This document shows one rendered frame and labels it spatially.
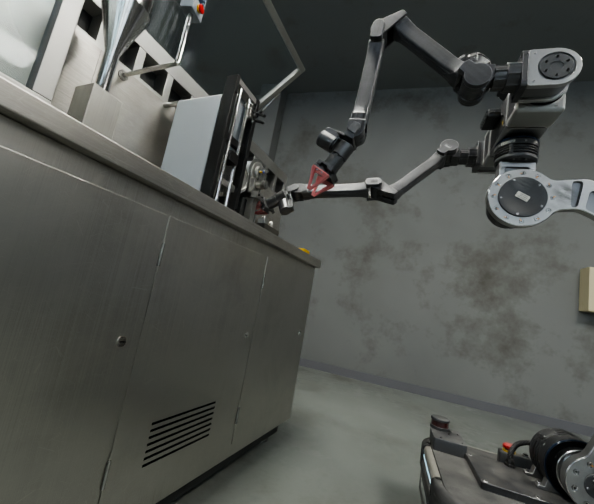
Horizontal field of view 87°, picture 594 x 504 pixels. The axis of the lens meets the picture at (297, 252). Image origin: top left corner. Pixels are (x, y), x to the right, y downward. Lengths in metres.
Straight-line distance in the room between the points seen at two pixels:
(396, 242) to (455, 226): 0.61
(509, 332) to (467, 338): 0.37
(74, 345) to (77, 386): 0.08
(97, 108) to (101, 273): 0.56
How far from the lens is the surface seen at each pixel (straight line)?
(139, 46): 1.66
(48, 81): 0.74
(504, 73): 1.24
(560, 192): 1.32
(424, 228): 3.59
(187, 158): 1.38
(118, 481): 0.94
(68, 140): 0.66
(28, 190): 0.66
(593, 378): 3.85
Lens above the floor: 0.67
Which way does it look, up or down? 9 degrees up
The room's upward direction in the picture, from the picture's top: 10 degrees clockwise
